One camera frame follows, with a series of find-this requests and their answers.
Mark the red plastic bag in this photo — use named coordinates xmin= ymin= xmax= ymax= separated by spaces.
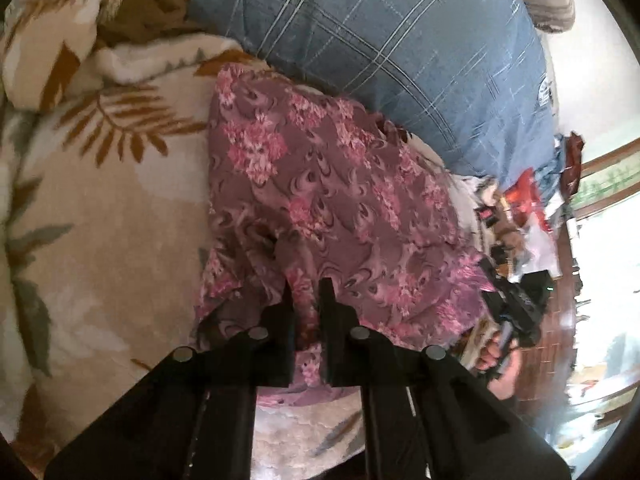
xmin=504 ymin=169 xmax=547 ymax=228

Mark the white plastic bag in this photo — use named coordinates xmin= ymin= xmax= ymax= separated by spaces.
xmin=522 ymin=220 xmax=563 ymax=273

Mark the white leaf-print blanket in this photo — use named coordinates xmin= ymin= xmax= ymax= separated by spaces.
xmin=0 ymin=0 xmax=481 ymax=476

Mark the person's right hand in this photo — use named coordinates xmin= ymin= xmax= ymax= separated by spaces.
xmin=476 ymin=331 xmax=522 ymax=402

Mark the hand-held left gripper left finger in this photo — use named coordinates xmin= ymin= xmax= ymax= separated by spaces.
xmin=45 ymin=280 xmax=296 ymax=480

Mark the brown cloth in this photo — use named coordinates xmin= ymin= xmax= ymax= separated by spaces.
xmin=102 ymin=0 xmax=203 ymax=46

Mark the blue plaid pillow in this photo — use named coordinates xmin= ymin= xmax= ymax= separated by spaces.
xmin=107 ymin=0 xmax=558 ymax=191

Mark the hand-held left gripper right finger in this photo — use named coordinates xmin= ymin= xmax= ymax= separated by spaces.
xmin=318 ymin=277 xmax=571 ymax=480

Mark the purple floral garment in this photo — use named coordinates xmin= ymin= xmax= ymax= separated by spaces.
xmin=192 ymin=62 xmax=493 ymax=403

